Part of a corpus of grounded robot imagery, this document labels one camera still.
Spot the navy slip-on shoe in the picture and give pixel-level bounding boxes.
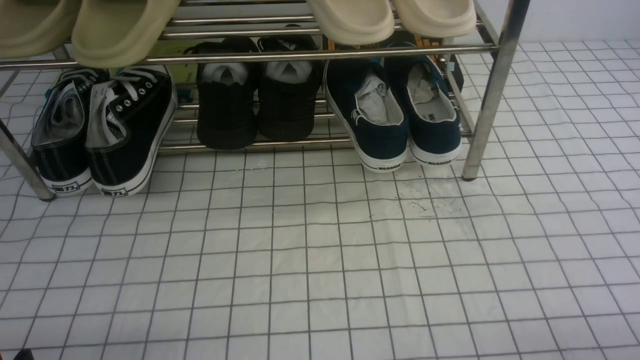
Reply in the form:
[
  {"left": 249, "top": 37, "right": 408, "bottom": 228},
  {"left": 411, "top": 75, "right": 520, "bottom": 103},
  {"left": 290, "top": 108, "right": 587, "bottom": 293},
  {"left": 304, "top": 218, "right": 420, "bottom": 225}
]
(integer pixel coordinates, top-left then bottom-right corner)
[
  {"left": 382, "top": 54, "right": 462, "bottom": 167},
  {"left": 323, "top": 58, "right": 409, "bottom": 173}
]

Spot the black cloth shoe right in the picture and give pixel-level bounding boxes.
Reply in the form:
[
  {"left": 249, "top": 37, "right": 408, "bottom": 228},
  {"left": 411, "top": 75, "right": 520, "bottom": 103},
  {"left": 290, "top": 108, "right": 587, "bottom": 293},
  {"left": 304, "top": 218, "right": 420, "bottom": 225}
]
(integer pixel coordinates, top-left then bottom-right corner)
[{"left": 256, "top": 59, "right": 323, "bottom": 142}]

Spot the black cloth shoe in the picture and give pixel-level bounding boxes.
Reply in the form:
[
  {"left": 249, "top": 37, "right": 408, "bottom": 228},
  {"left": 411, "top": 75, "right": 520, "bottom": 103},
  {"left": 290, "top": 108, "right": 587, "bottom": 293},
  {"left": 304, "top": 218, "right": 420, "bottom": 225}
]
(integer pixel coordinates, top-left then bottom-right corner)
[
  {"left": 256, "top": 59, "right": 323, "bottom": 142},
  {"left": 195, "top": 60, "right": 263, "bottom": 151}
]

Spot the black cloth shoe left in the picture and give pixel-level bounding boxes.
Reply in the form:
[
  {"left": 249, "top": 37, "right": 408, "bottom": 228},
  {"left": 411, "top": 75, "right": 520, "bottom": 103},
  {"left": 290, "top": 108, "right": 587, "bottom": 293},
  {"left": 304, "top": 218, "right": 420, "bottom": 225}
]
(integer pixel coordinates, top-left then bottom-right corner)
[{"left": 195, "top": 60, "right": 263, "bottom": 151}]

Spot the metal shoe rack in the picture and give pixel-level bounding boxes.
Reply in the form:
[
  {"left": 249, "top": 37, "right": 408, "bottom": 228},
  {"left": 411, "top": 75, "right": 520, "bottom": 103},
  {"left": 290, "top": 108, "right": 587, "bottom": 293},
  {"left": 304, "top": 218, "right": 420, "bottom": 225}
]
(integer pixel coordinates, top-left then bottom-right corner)
[{"left": 1, "top": 0, "right": 531, "bottom": 202}]

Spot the white grid floor cloth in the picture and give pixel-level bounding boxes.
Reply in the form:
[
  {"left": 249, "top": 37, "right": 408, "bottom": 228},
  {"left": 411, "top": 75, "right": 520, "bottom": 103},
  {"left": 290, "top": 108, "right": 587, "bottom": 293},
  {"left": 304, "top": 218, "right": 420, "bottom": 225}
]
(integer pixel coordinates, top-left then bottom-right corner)
[{"left": 0, "top": 39, "right": 640, "bottom": 360}]

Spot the beige slipper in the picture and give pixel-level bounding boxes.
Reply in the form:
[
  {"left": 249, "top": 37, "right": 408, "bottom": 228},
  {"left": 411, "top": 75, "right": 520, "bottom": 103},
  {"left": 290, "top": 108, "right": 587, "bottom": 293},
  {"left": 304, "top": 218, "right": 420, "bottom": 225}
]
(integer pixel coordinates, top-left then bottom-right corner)
[
  {"left": 392, "top": 0, "right": 477, "bottom": 38},
  {"left": 306, "top": 0, "right": 395, "bottom": 46}
]

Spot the beige slipper far right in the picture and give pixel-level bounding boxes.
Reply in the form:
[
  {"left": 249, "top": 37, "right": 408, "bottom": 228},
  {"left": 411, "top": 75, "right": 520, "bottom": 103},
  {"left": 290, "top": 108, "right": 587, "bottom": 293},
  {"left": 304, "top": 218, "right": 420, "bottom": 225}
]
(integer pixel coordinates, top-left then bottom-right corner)
[{"left": 392, "top": 0, "right": 477, "bottom": 38}]

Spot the black canvas sneaker right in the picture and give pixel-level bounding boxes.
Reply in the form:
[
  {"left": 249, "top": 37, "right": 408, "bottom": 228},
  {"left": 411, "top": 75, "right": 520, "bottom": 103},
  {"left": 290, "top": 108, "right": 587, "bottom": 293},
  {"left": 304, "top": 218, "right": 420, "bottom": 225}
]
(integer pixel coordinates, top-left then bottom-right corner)
[{"left": 85, "top": 64, "right": 178, "bottom": 198}]

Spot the black canvas sneaker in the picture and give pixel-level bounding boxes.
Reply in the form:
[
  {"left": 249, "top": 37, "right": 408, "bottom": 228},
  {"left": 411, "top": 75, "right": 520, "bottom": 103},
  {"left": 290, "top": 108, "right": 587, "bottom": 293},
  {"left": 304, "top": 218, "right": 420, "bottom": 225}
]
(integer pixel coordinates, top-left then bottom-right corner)
[
  {"left": 30, "top": 67, "right": 111, "bottom": 197},
  {"left": 85, "top": 64, "right": 178, "bottom": 198}
]

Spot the olive green slipper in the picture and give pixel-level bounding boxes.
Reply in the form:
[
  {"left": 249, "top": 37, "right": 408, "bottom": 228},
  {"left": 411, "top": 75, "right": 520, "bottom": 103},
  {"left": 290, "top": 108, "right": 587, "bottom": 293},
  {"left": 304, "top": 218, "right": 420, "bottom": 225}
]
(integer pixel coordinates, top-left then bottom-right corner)
[
  {"left": 0, "top": 0, "right": 82, "bottom": 59},
  {"left": 71, "top": 0, "right": 181, "bottom": 69}
]

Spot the black canvas sneaker left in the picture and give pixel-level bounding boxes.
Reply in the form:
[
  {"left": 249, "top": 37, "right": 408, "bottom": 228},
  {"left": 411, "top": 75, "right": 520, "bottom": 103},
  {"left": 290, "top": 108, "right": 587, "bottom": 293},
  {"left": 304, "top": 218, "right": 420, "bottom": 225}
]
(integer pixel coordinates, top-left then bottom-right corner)
[{"left": 30, "top": 67, "right": 111, "bottom": 197}]

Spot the olive green slipper far left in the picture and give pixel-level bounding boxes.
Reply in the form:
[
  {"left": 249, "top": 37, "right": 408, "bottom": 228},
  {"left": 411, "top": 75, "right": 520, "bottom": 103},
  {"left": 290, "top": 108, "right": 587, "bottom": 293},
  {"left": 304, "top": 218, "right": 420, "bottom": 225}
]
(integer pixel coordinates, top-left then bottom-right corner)
[{"left": 0, "top": 0, "right": 82, "bottom": 59}]

